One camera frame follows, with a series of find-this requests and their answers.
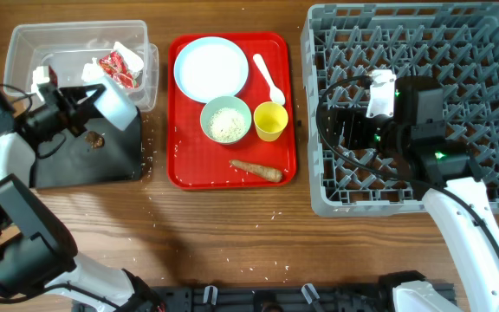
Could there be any small light blue bowl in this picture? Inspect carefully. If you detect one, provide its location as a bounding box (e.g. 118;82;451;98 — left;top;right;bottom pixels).
92;76;138;131

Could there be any white paper napkin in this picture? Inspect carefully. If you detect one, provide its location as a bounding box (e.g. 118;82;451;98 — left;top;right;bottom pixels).
81;42;145;86

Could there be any red snack wrapper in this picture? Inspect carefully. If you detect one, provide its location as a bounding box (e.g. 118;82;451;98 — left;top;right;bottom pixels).
97;51;138;89

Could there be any dark brown food lump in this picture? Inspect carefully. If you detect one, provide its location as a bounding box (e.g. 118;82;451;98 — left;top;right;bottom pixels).
85;131;105;149

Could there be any yellow plastic cup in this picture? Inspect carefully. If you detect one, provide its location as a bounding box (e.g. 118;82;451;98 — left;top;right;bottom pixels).
253;101;288;142

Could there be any brown carrot piece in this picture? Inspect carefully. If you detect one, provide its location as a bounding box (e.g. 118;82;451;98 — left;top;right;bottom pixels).
230;159;282;183

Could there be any pile of white rice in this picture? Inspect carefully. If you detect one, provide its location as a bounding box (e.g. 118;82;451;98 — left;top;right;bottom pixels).
208;107;248;143

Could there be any green bowl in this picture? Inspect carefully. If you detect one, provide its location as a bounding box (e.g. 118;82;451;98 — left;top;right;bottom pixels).
200;96;252;145

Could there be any large light blue plate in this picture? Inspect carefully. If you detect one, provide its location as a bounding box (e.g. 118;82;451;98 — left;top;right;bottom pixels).
173;36;249;104

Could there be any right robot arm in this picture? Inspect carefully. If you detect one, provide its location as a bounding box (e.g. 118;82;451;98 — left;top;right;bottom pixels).
315;70;499;311

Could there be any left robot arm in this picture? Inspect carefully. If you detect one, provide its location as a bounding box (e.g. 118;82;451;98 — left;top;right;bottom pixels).
0;82;166;311

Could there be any clear plastic waste bin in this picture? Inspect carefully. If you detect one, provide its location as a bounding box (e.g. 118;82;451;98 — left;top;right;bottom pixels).
3;20;159;112

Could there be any grey dishwasher rack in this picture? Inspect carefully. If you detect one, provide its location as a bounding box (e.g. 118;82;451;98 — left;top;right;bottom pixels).
301;3;499;213

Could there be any black plastic tray bin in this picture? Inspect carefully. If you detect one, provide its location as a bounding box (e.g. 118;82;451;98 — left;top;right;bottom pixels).
27;104;142;188

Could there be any white plastic spoon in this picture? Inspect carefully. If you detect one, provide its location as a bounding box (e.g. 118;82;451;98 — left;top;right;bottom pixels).
252;54;286;106

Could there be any red serving tray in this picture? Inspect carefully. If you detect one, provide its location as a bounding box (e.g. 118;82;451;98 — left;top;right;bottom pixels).
166;31;297;190

